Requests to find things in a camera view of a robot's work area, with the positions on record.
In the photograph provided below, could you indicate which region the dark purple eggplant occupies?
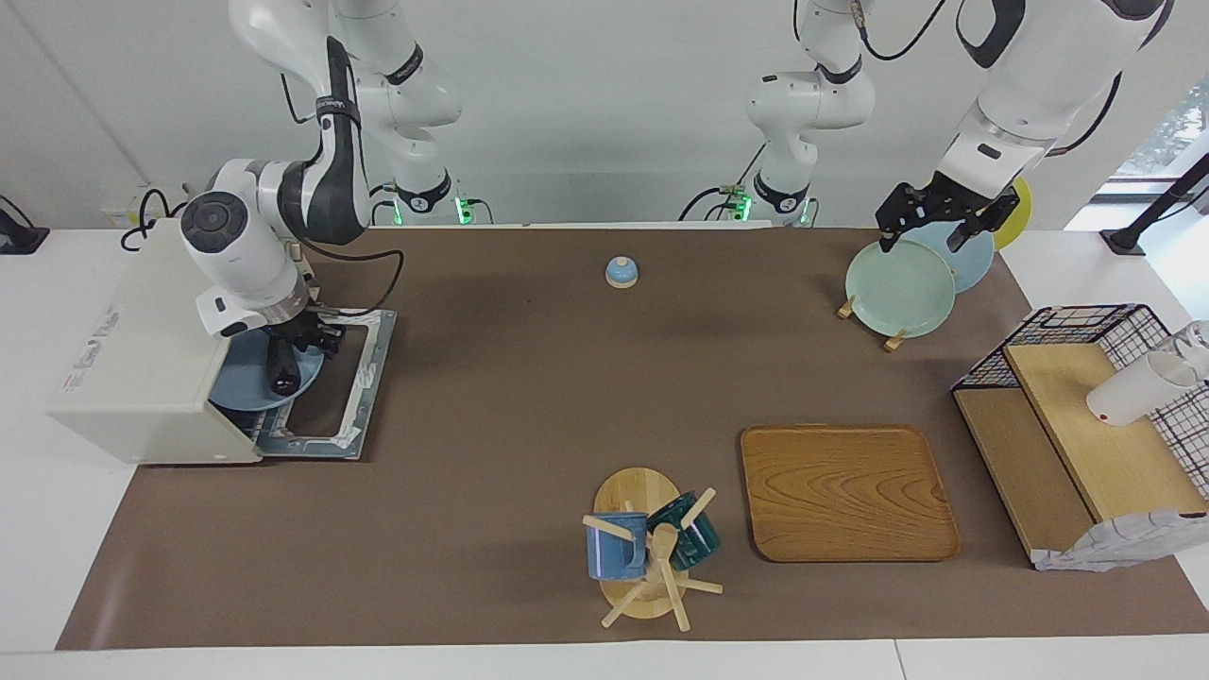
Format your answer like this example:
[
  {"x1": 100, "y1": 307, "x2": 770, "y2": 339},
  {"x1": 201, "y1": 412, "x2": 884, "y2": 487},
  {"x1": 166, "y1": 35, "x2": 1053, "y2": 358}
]
[{"x1": 267, "y1": 335, "x2": 303, "y2": 397}]

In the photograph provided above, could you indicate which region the toaster oven glass door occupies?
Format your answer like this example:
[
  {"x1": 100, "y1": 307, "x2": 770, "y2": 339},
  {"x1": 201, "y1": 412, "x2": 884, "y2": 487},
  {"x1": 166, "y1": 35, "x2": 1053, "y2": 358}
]
[{"x1": 253, "y1": 310, "x2": 398, "y2": 461}]

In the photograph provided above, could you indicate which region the small light blue plate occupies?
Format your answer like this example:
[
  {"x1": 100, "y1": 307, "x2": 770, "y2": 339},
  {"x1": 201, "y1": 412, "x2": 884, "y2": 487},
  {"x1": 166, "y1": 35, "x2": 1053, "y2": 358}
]
[{"x1": 208, "y1": 326, "x2": 327, "y2": 410}]

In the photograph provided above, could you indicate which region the cream toaster oven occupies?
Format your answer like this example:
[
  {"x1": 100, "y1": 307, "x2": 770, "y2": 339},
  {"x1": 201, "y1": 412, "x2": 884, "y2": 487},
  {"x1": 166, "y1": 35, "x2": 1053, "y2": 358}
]
[{"x1": 49, "y1": 217, "x2": 267, "y2": 466}]

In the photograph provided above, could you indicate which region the large light blue plate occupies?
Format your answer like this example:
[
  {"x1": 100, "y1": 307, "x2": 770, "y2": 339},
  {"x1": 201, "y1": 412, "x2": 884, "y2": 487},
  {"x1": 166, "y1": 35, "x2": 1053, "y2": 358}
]
[{"x1": 907, "y1": 220, "x2": 996, "y2": 294}]

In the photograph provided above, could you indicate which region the pale green plate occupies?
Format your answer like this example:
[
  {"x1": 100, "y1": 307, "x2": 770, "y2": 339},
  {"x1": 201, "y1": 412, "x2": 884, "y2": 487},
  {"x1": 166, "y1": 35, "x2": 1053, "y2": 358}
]
[{"x1": 844, "y1": 239, "x2": 957, "y2": 338}]

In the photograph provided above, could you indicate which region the yellow plate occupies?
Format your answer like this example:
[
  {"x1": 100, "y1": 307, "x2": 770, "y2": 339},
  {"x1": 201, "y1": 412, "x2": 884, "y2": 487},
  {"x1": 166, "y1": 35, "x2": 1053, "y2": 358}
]
[{"x1": 992, "y1": 176, "x2": 1032, "y2": 251}]

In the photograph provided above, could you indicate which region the wooden plate rack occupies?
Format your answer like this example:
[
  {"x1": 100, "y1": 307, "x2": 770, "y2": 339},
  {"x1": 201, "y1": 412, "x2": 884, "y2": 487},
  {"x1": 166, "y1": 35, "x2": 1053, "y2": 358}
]
[{"x1": 837, "y1": 295, "x2": 922, "y2": 352}]

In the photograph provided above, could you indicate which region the black angled stand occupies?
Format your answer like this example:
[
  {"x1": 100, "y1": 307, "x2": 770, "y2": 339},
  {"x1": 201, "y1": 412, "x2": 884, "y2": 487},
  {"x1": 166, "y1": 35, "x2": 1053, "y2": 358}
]
[{"x1": 1099, "y1": 151, "x2": 1209, "y2": 257}]

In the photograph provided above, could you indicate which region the brown table mat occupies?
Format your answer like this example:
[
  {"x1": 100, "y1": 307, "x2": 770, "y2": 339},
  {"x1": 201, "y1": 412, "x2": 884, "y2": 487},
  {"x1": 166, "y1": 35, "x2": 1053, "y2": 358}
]
[{"x1": 55, "y1": 227, "x2": 1209, "y2": 651}]

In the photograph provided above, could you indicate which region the white cup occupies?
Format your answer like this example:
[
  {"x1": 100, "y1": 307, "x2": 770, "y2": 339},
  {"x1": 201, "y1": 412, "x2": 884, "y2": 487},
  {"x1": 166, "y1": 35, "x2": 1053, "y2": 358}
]
[{"x1": 1085, "y1": 349, "x2": 1200, "y2": 427}]

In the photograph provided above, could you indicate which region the wooden two-level shelf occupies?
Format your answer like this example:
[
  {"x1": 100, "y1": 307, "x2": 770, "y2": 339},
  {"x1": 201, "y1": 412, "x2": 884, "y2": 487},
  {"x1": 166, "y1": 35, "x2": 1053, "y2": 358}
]
[{"x1": 952, "y1": 342, "x2": 1209, "y2": 568}]

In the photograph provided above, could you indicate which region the wooden serving tray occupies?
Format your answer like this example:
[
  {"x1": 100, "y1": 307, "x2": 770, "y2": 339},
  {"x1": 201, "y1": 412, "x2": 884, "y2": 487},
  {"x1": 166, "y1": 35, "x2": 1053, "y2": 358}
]
[{"x1": 740, "y1": 424, "x2": 962, "y2": 564}]

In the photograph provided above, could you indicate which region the clear glass cup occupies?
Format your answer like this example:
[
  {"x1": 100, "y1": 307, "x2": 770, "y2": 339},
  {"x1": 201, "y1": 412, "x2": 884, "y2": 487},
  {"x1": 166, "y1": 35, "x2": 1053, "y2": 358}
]
[{"x1": 1171, "y1": 320, "x2": 1209, "y2": 379}]

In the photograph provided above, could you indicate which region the black stand base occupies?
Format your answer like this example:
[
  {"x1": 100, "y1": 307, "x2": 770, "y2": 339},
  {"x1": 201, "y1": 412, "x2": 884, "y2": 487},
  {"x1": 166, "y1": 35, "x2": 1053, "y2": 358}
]
[{"x1": 0, "y1": 194, "x2": 51, "y2": 256}]

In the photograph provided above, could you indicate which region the wooden mug tree stand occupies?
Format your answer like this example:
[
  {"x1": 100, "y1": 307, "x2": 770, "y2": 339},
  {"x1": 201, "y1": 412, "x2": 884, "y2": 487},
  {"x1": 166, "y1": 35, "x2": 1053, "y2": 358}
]
[{"x1": 581, "y1": 467, "x2": 724, "y2": 633}]

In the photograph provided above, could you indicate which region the dark green mug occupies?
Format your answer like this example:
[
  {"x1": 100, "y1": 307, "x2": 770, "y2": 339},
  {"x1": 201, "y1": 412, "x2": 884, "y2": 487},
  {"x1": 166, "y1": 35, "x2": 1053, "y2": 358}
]
[{"x1": 646, "y1": 491, "x2": 723, "y2": 571}]

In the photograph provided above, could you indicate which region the blue mug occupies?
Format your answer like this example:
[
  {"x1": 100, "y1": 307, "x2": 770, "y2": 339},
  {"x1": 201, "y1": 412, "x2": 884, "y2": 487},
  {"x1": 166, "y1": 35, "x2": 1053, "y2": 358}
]
[{"x1": 586, "y1": 512, "x2": 650, "y2": 581}]

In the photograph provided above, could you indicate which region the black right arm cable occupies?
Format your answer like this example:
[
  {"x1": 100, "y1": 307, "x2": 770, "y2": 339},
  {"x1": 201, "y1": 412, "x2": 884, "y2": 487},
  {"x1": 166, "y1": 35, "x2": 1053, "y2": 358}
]
[{"x1": 280, "y1": 38, "x2": 407, "y2": 318}]

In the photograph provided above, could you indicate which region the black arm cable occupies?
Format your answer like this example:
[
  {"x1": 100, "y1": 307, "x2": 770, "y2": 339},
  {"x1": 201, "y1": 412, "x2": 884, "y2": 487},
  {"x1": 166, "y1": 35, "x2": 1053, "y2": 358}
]
[
  {"x1": 792, "y1": 0, "x2": 947, "y2": 63},
  {"x1": 280, "y1": 38, "x2": 407, "y2": 318}
]

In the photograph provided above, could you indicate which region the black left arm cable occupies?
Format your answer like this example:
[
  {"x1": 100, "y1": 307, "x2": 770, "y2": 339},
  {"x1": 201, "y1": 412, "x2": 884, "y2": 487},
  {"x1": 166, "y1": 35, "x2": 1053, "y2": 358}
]
[{"x1": 792, "y1": 0, "x2": 947, "y2": 63}]

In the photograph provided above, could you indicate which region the black oven power cord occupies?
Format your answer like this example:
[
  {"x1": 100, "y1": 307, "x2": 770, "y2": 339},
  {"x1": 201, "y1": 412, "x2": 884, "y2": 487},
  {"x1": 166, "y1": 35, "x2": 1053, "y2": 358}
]
[{"x1": 119, "y1": 187, "x2": 190, "y2": 253}]

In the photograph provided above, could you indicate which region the black wire basket plaid liner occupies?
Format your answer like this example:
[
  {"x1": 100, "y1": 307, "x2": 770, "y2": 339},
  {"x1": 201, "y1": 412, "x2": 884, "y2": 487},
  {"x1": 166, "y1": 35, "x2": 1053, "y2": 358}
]
[{"x1": 951, "y1": 303, "x2": 1209, "y2": 502}]

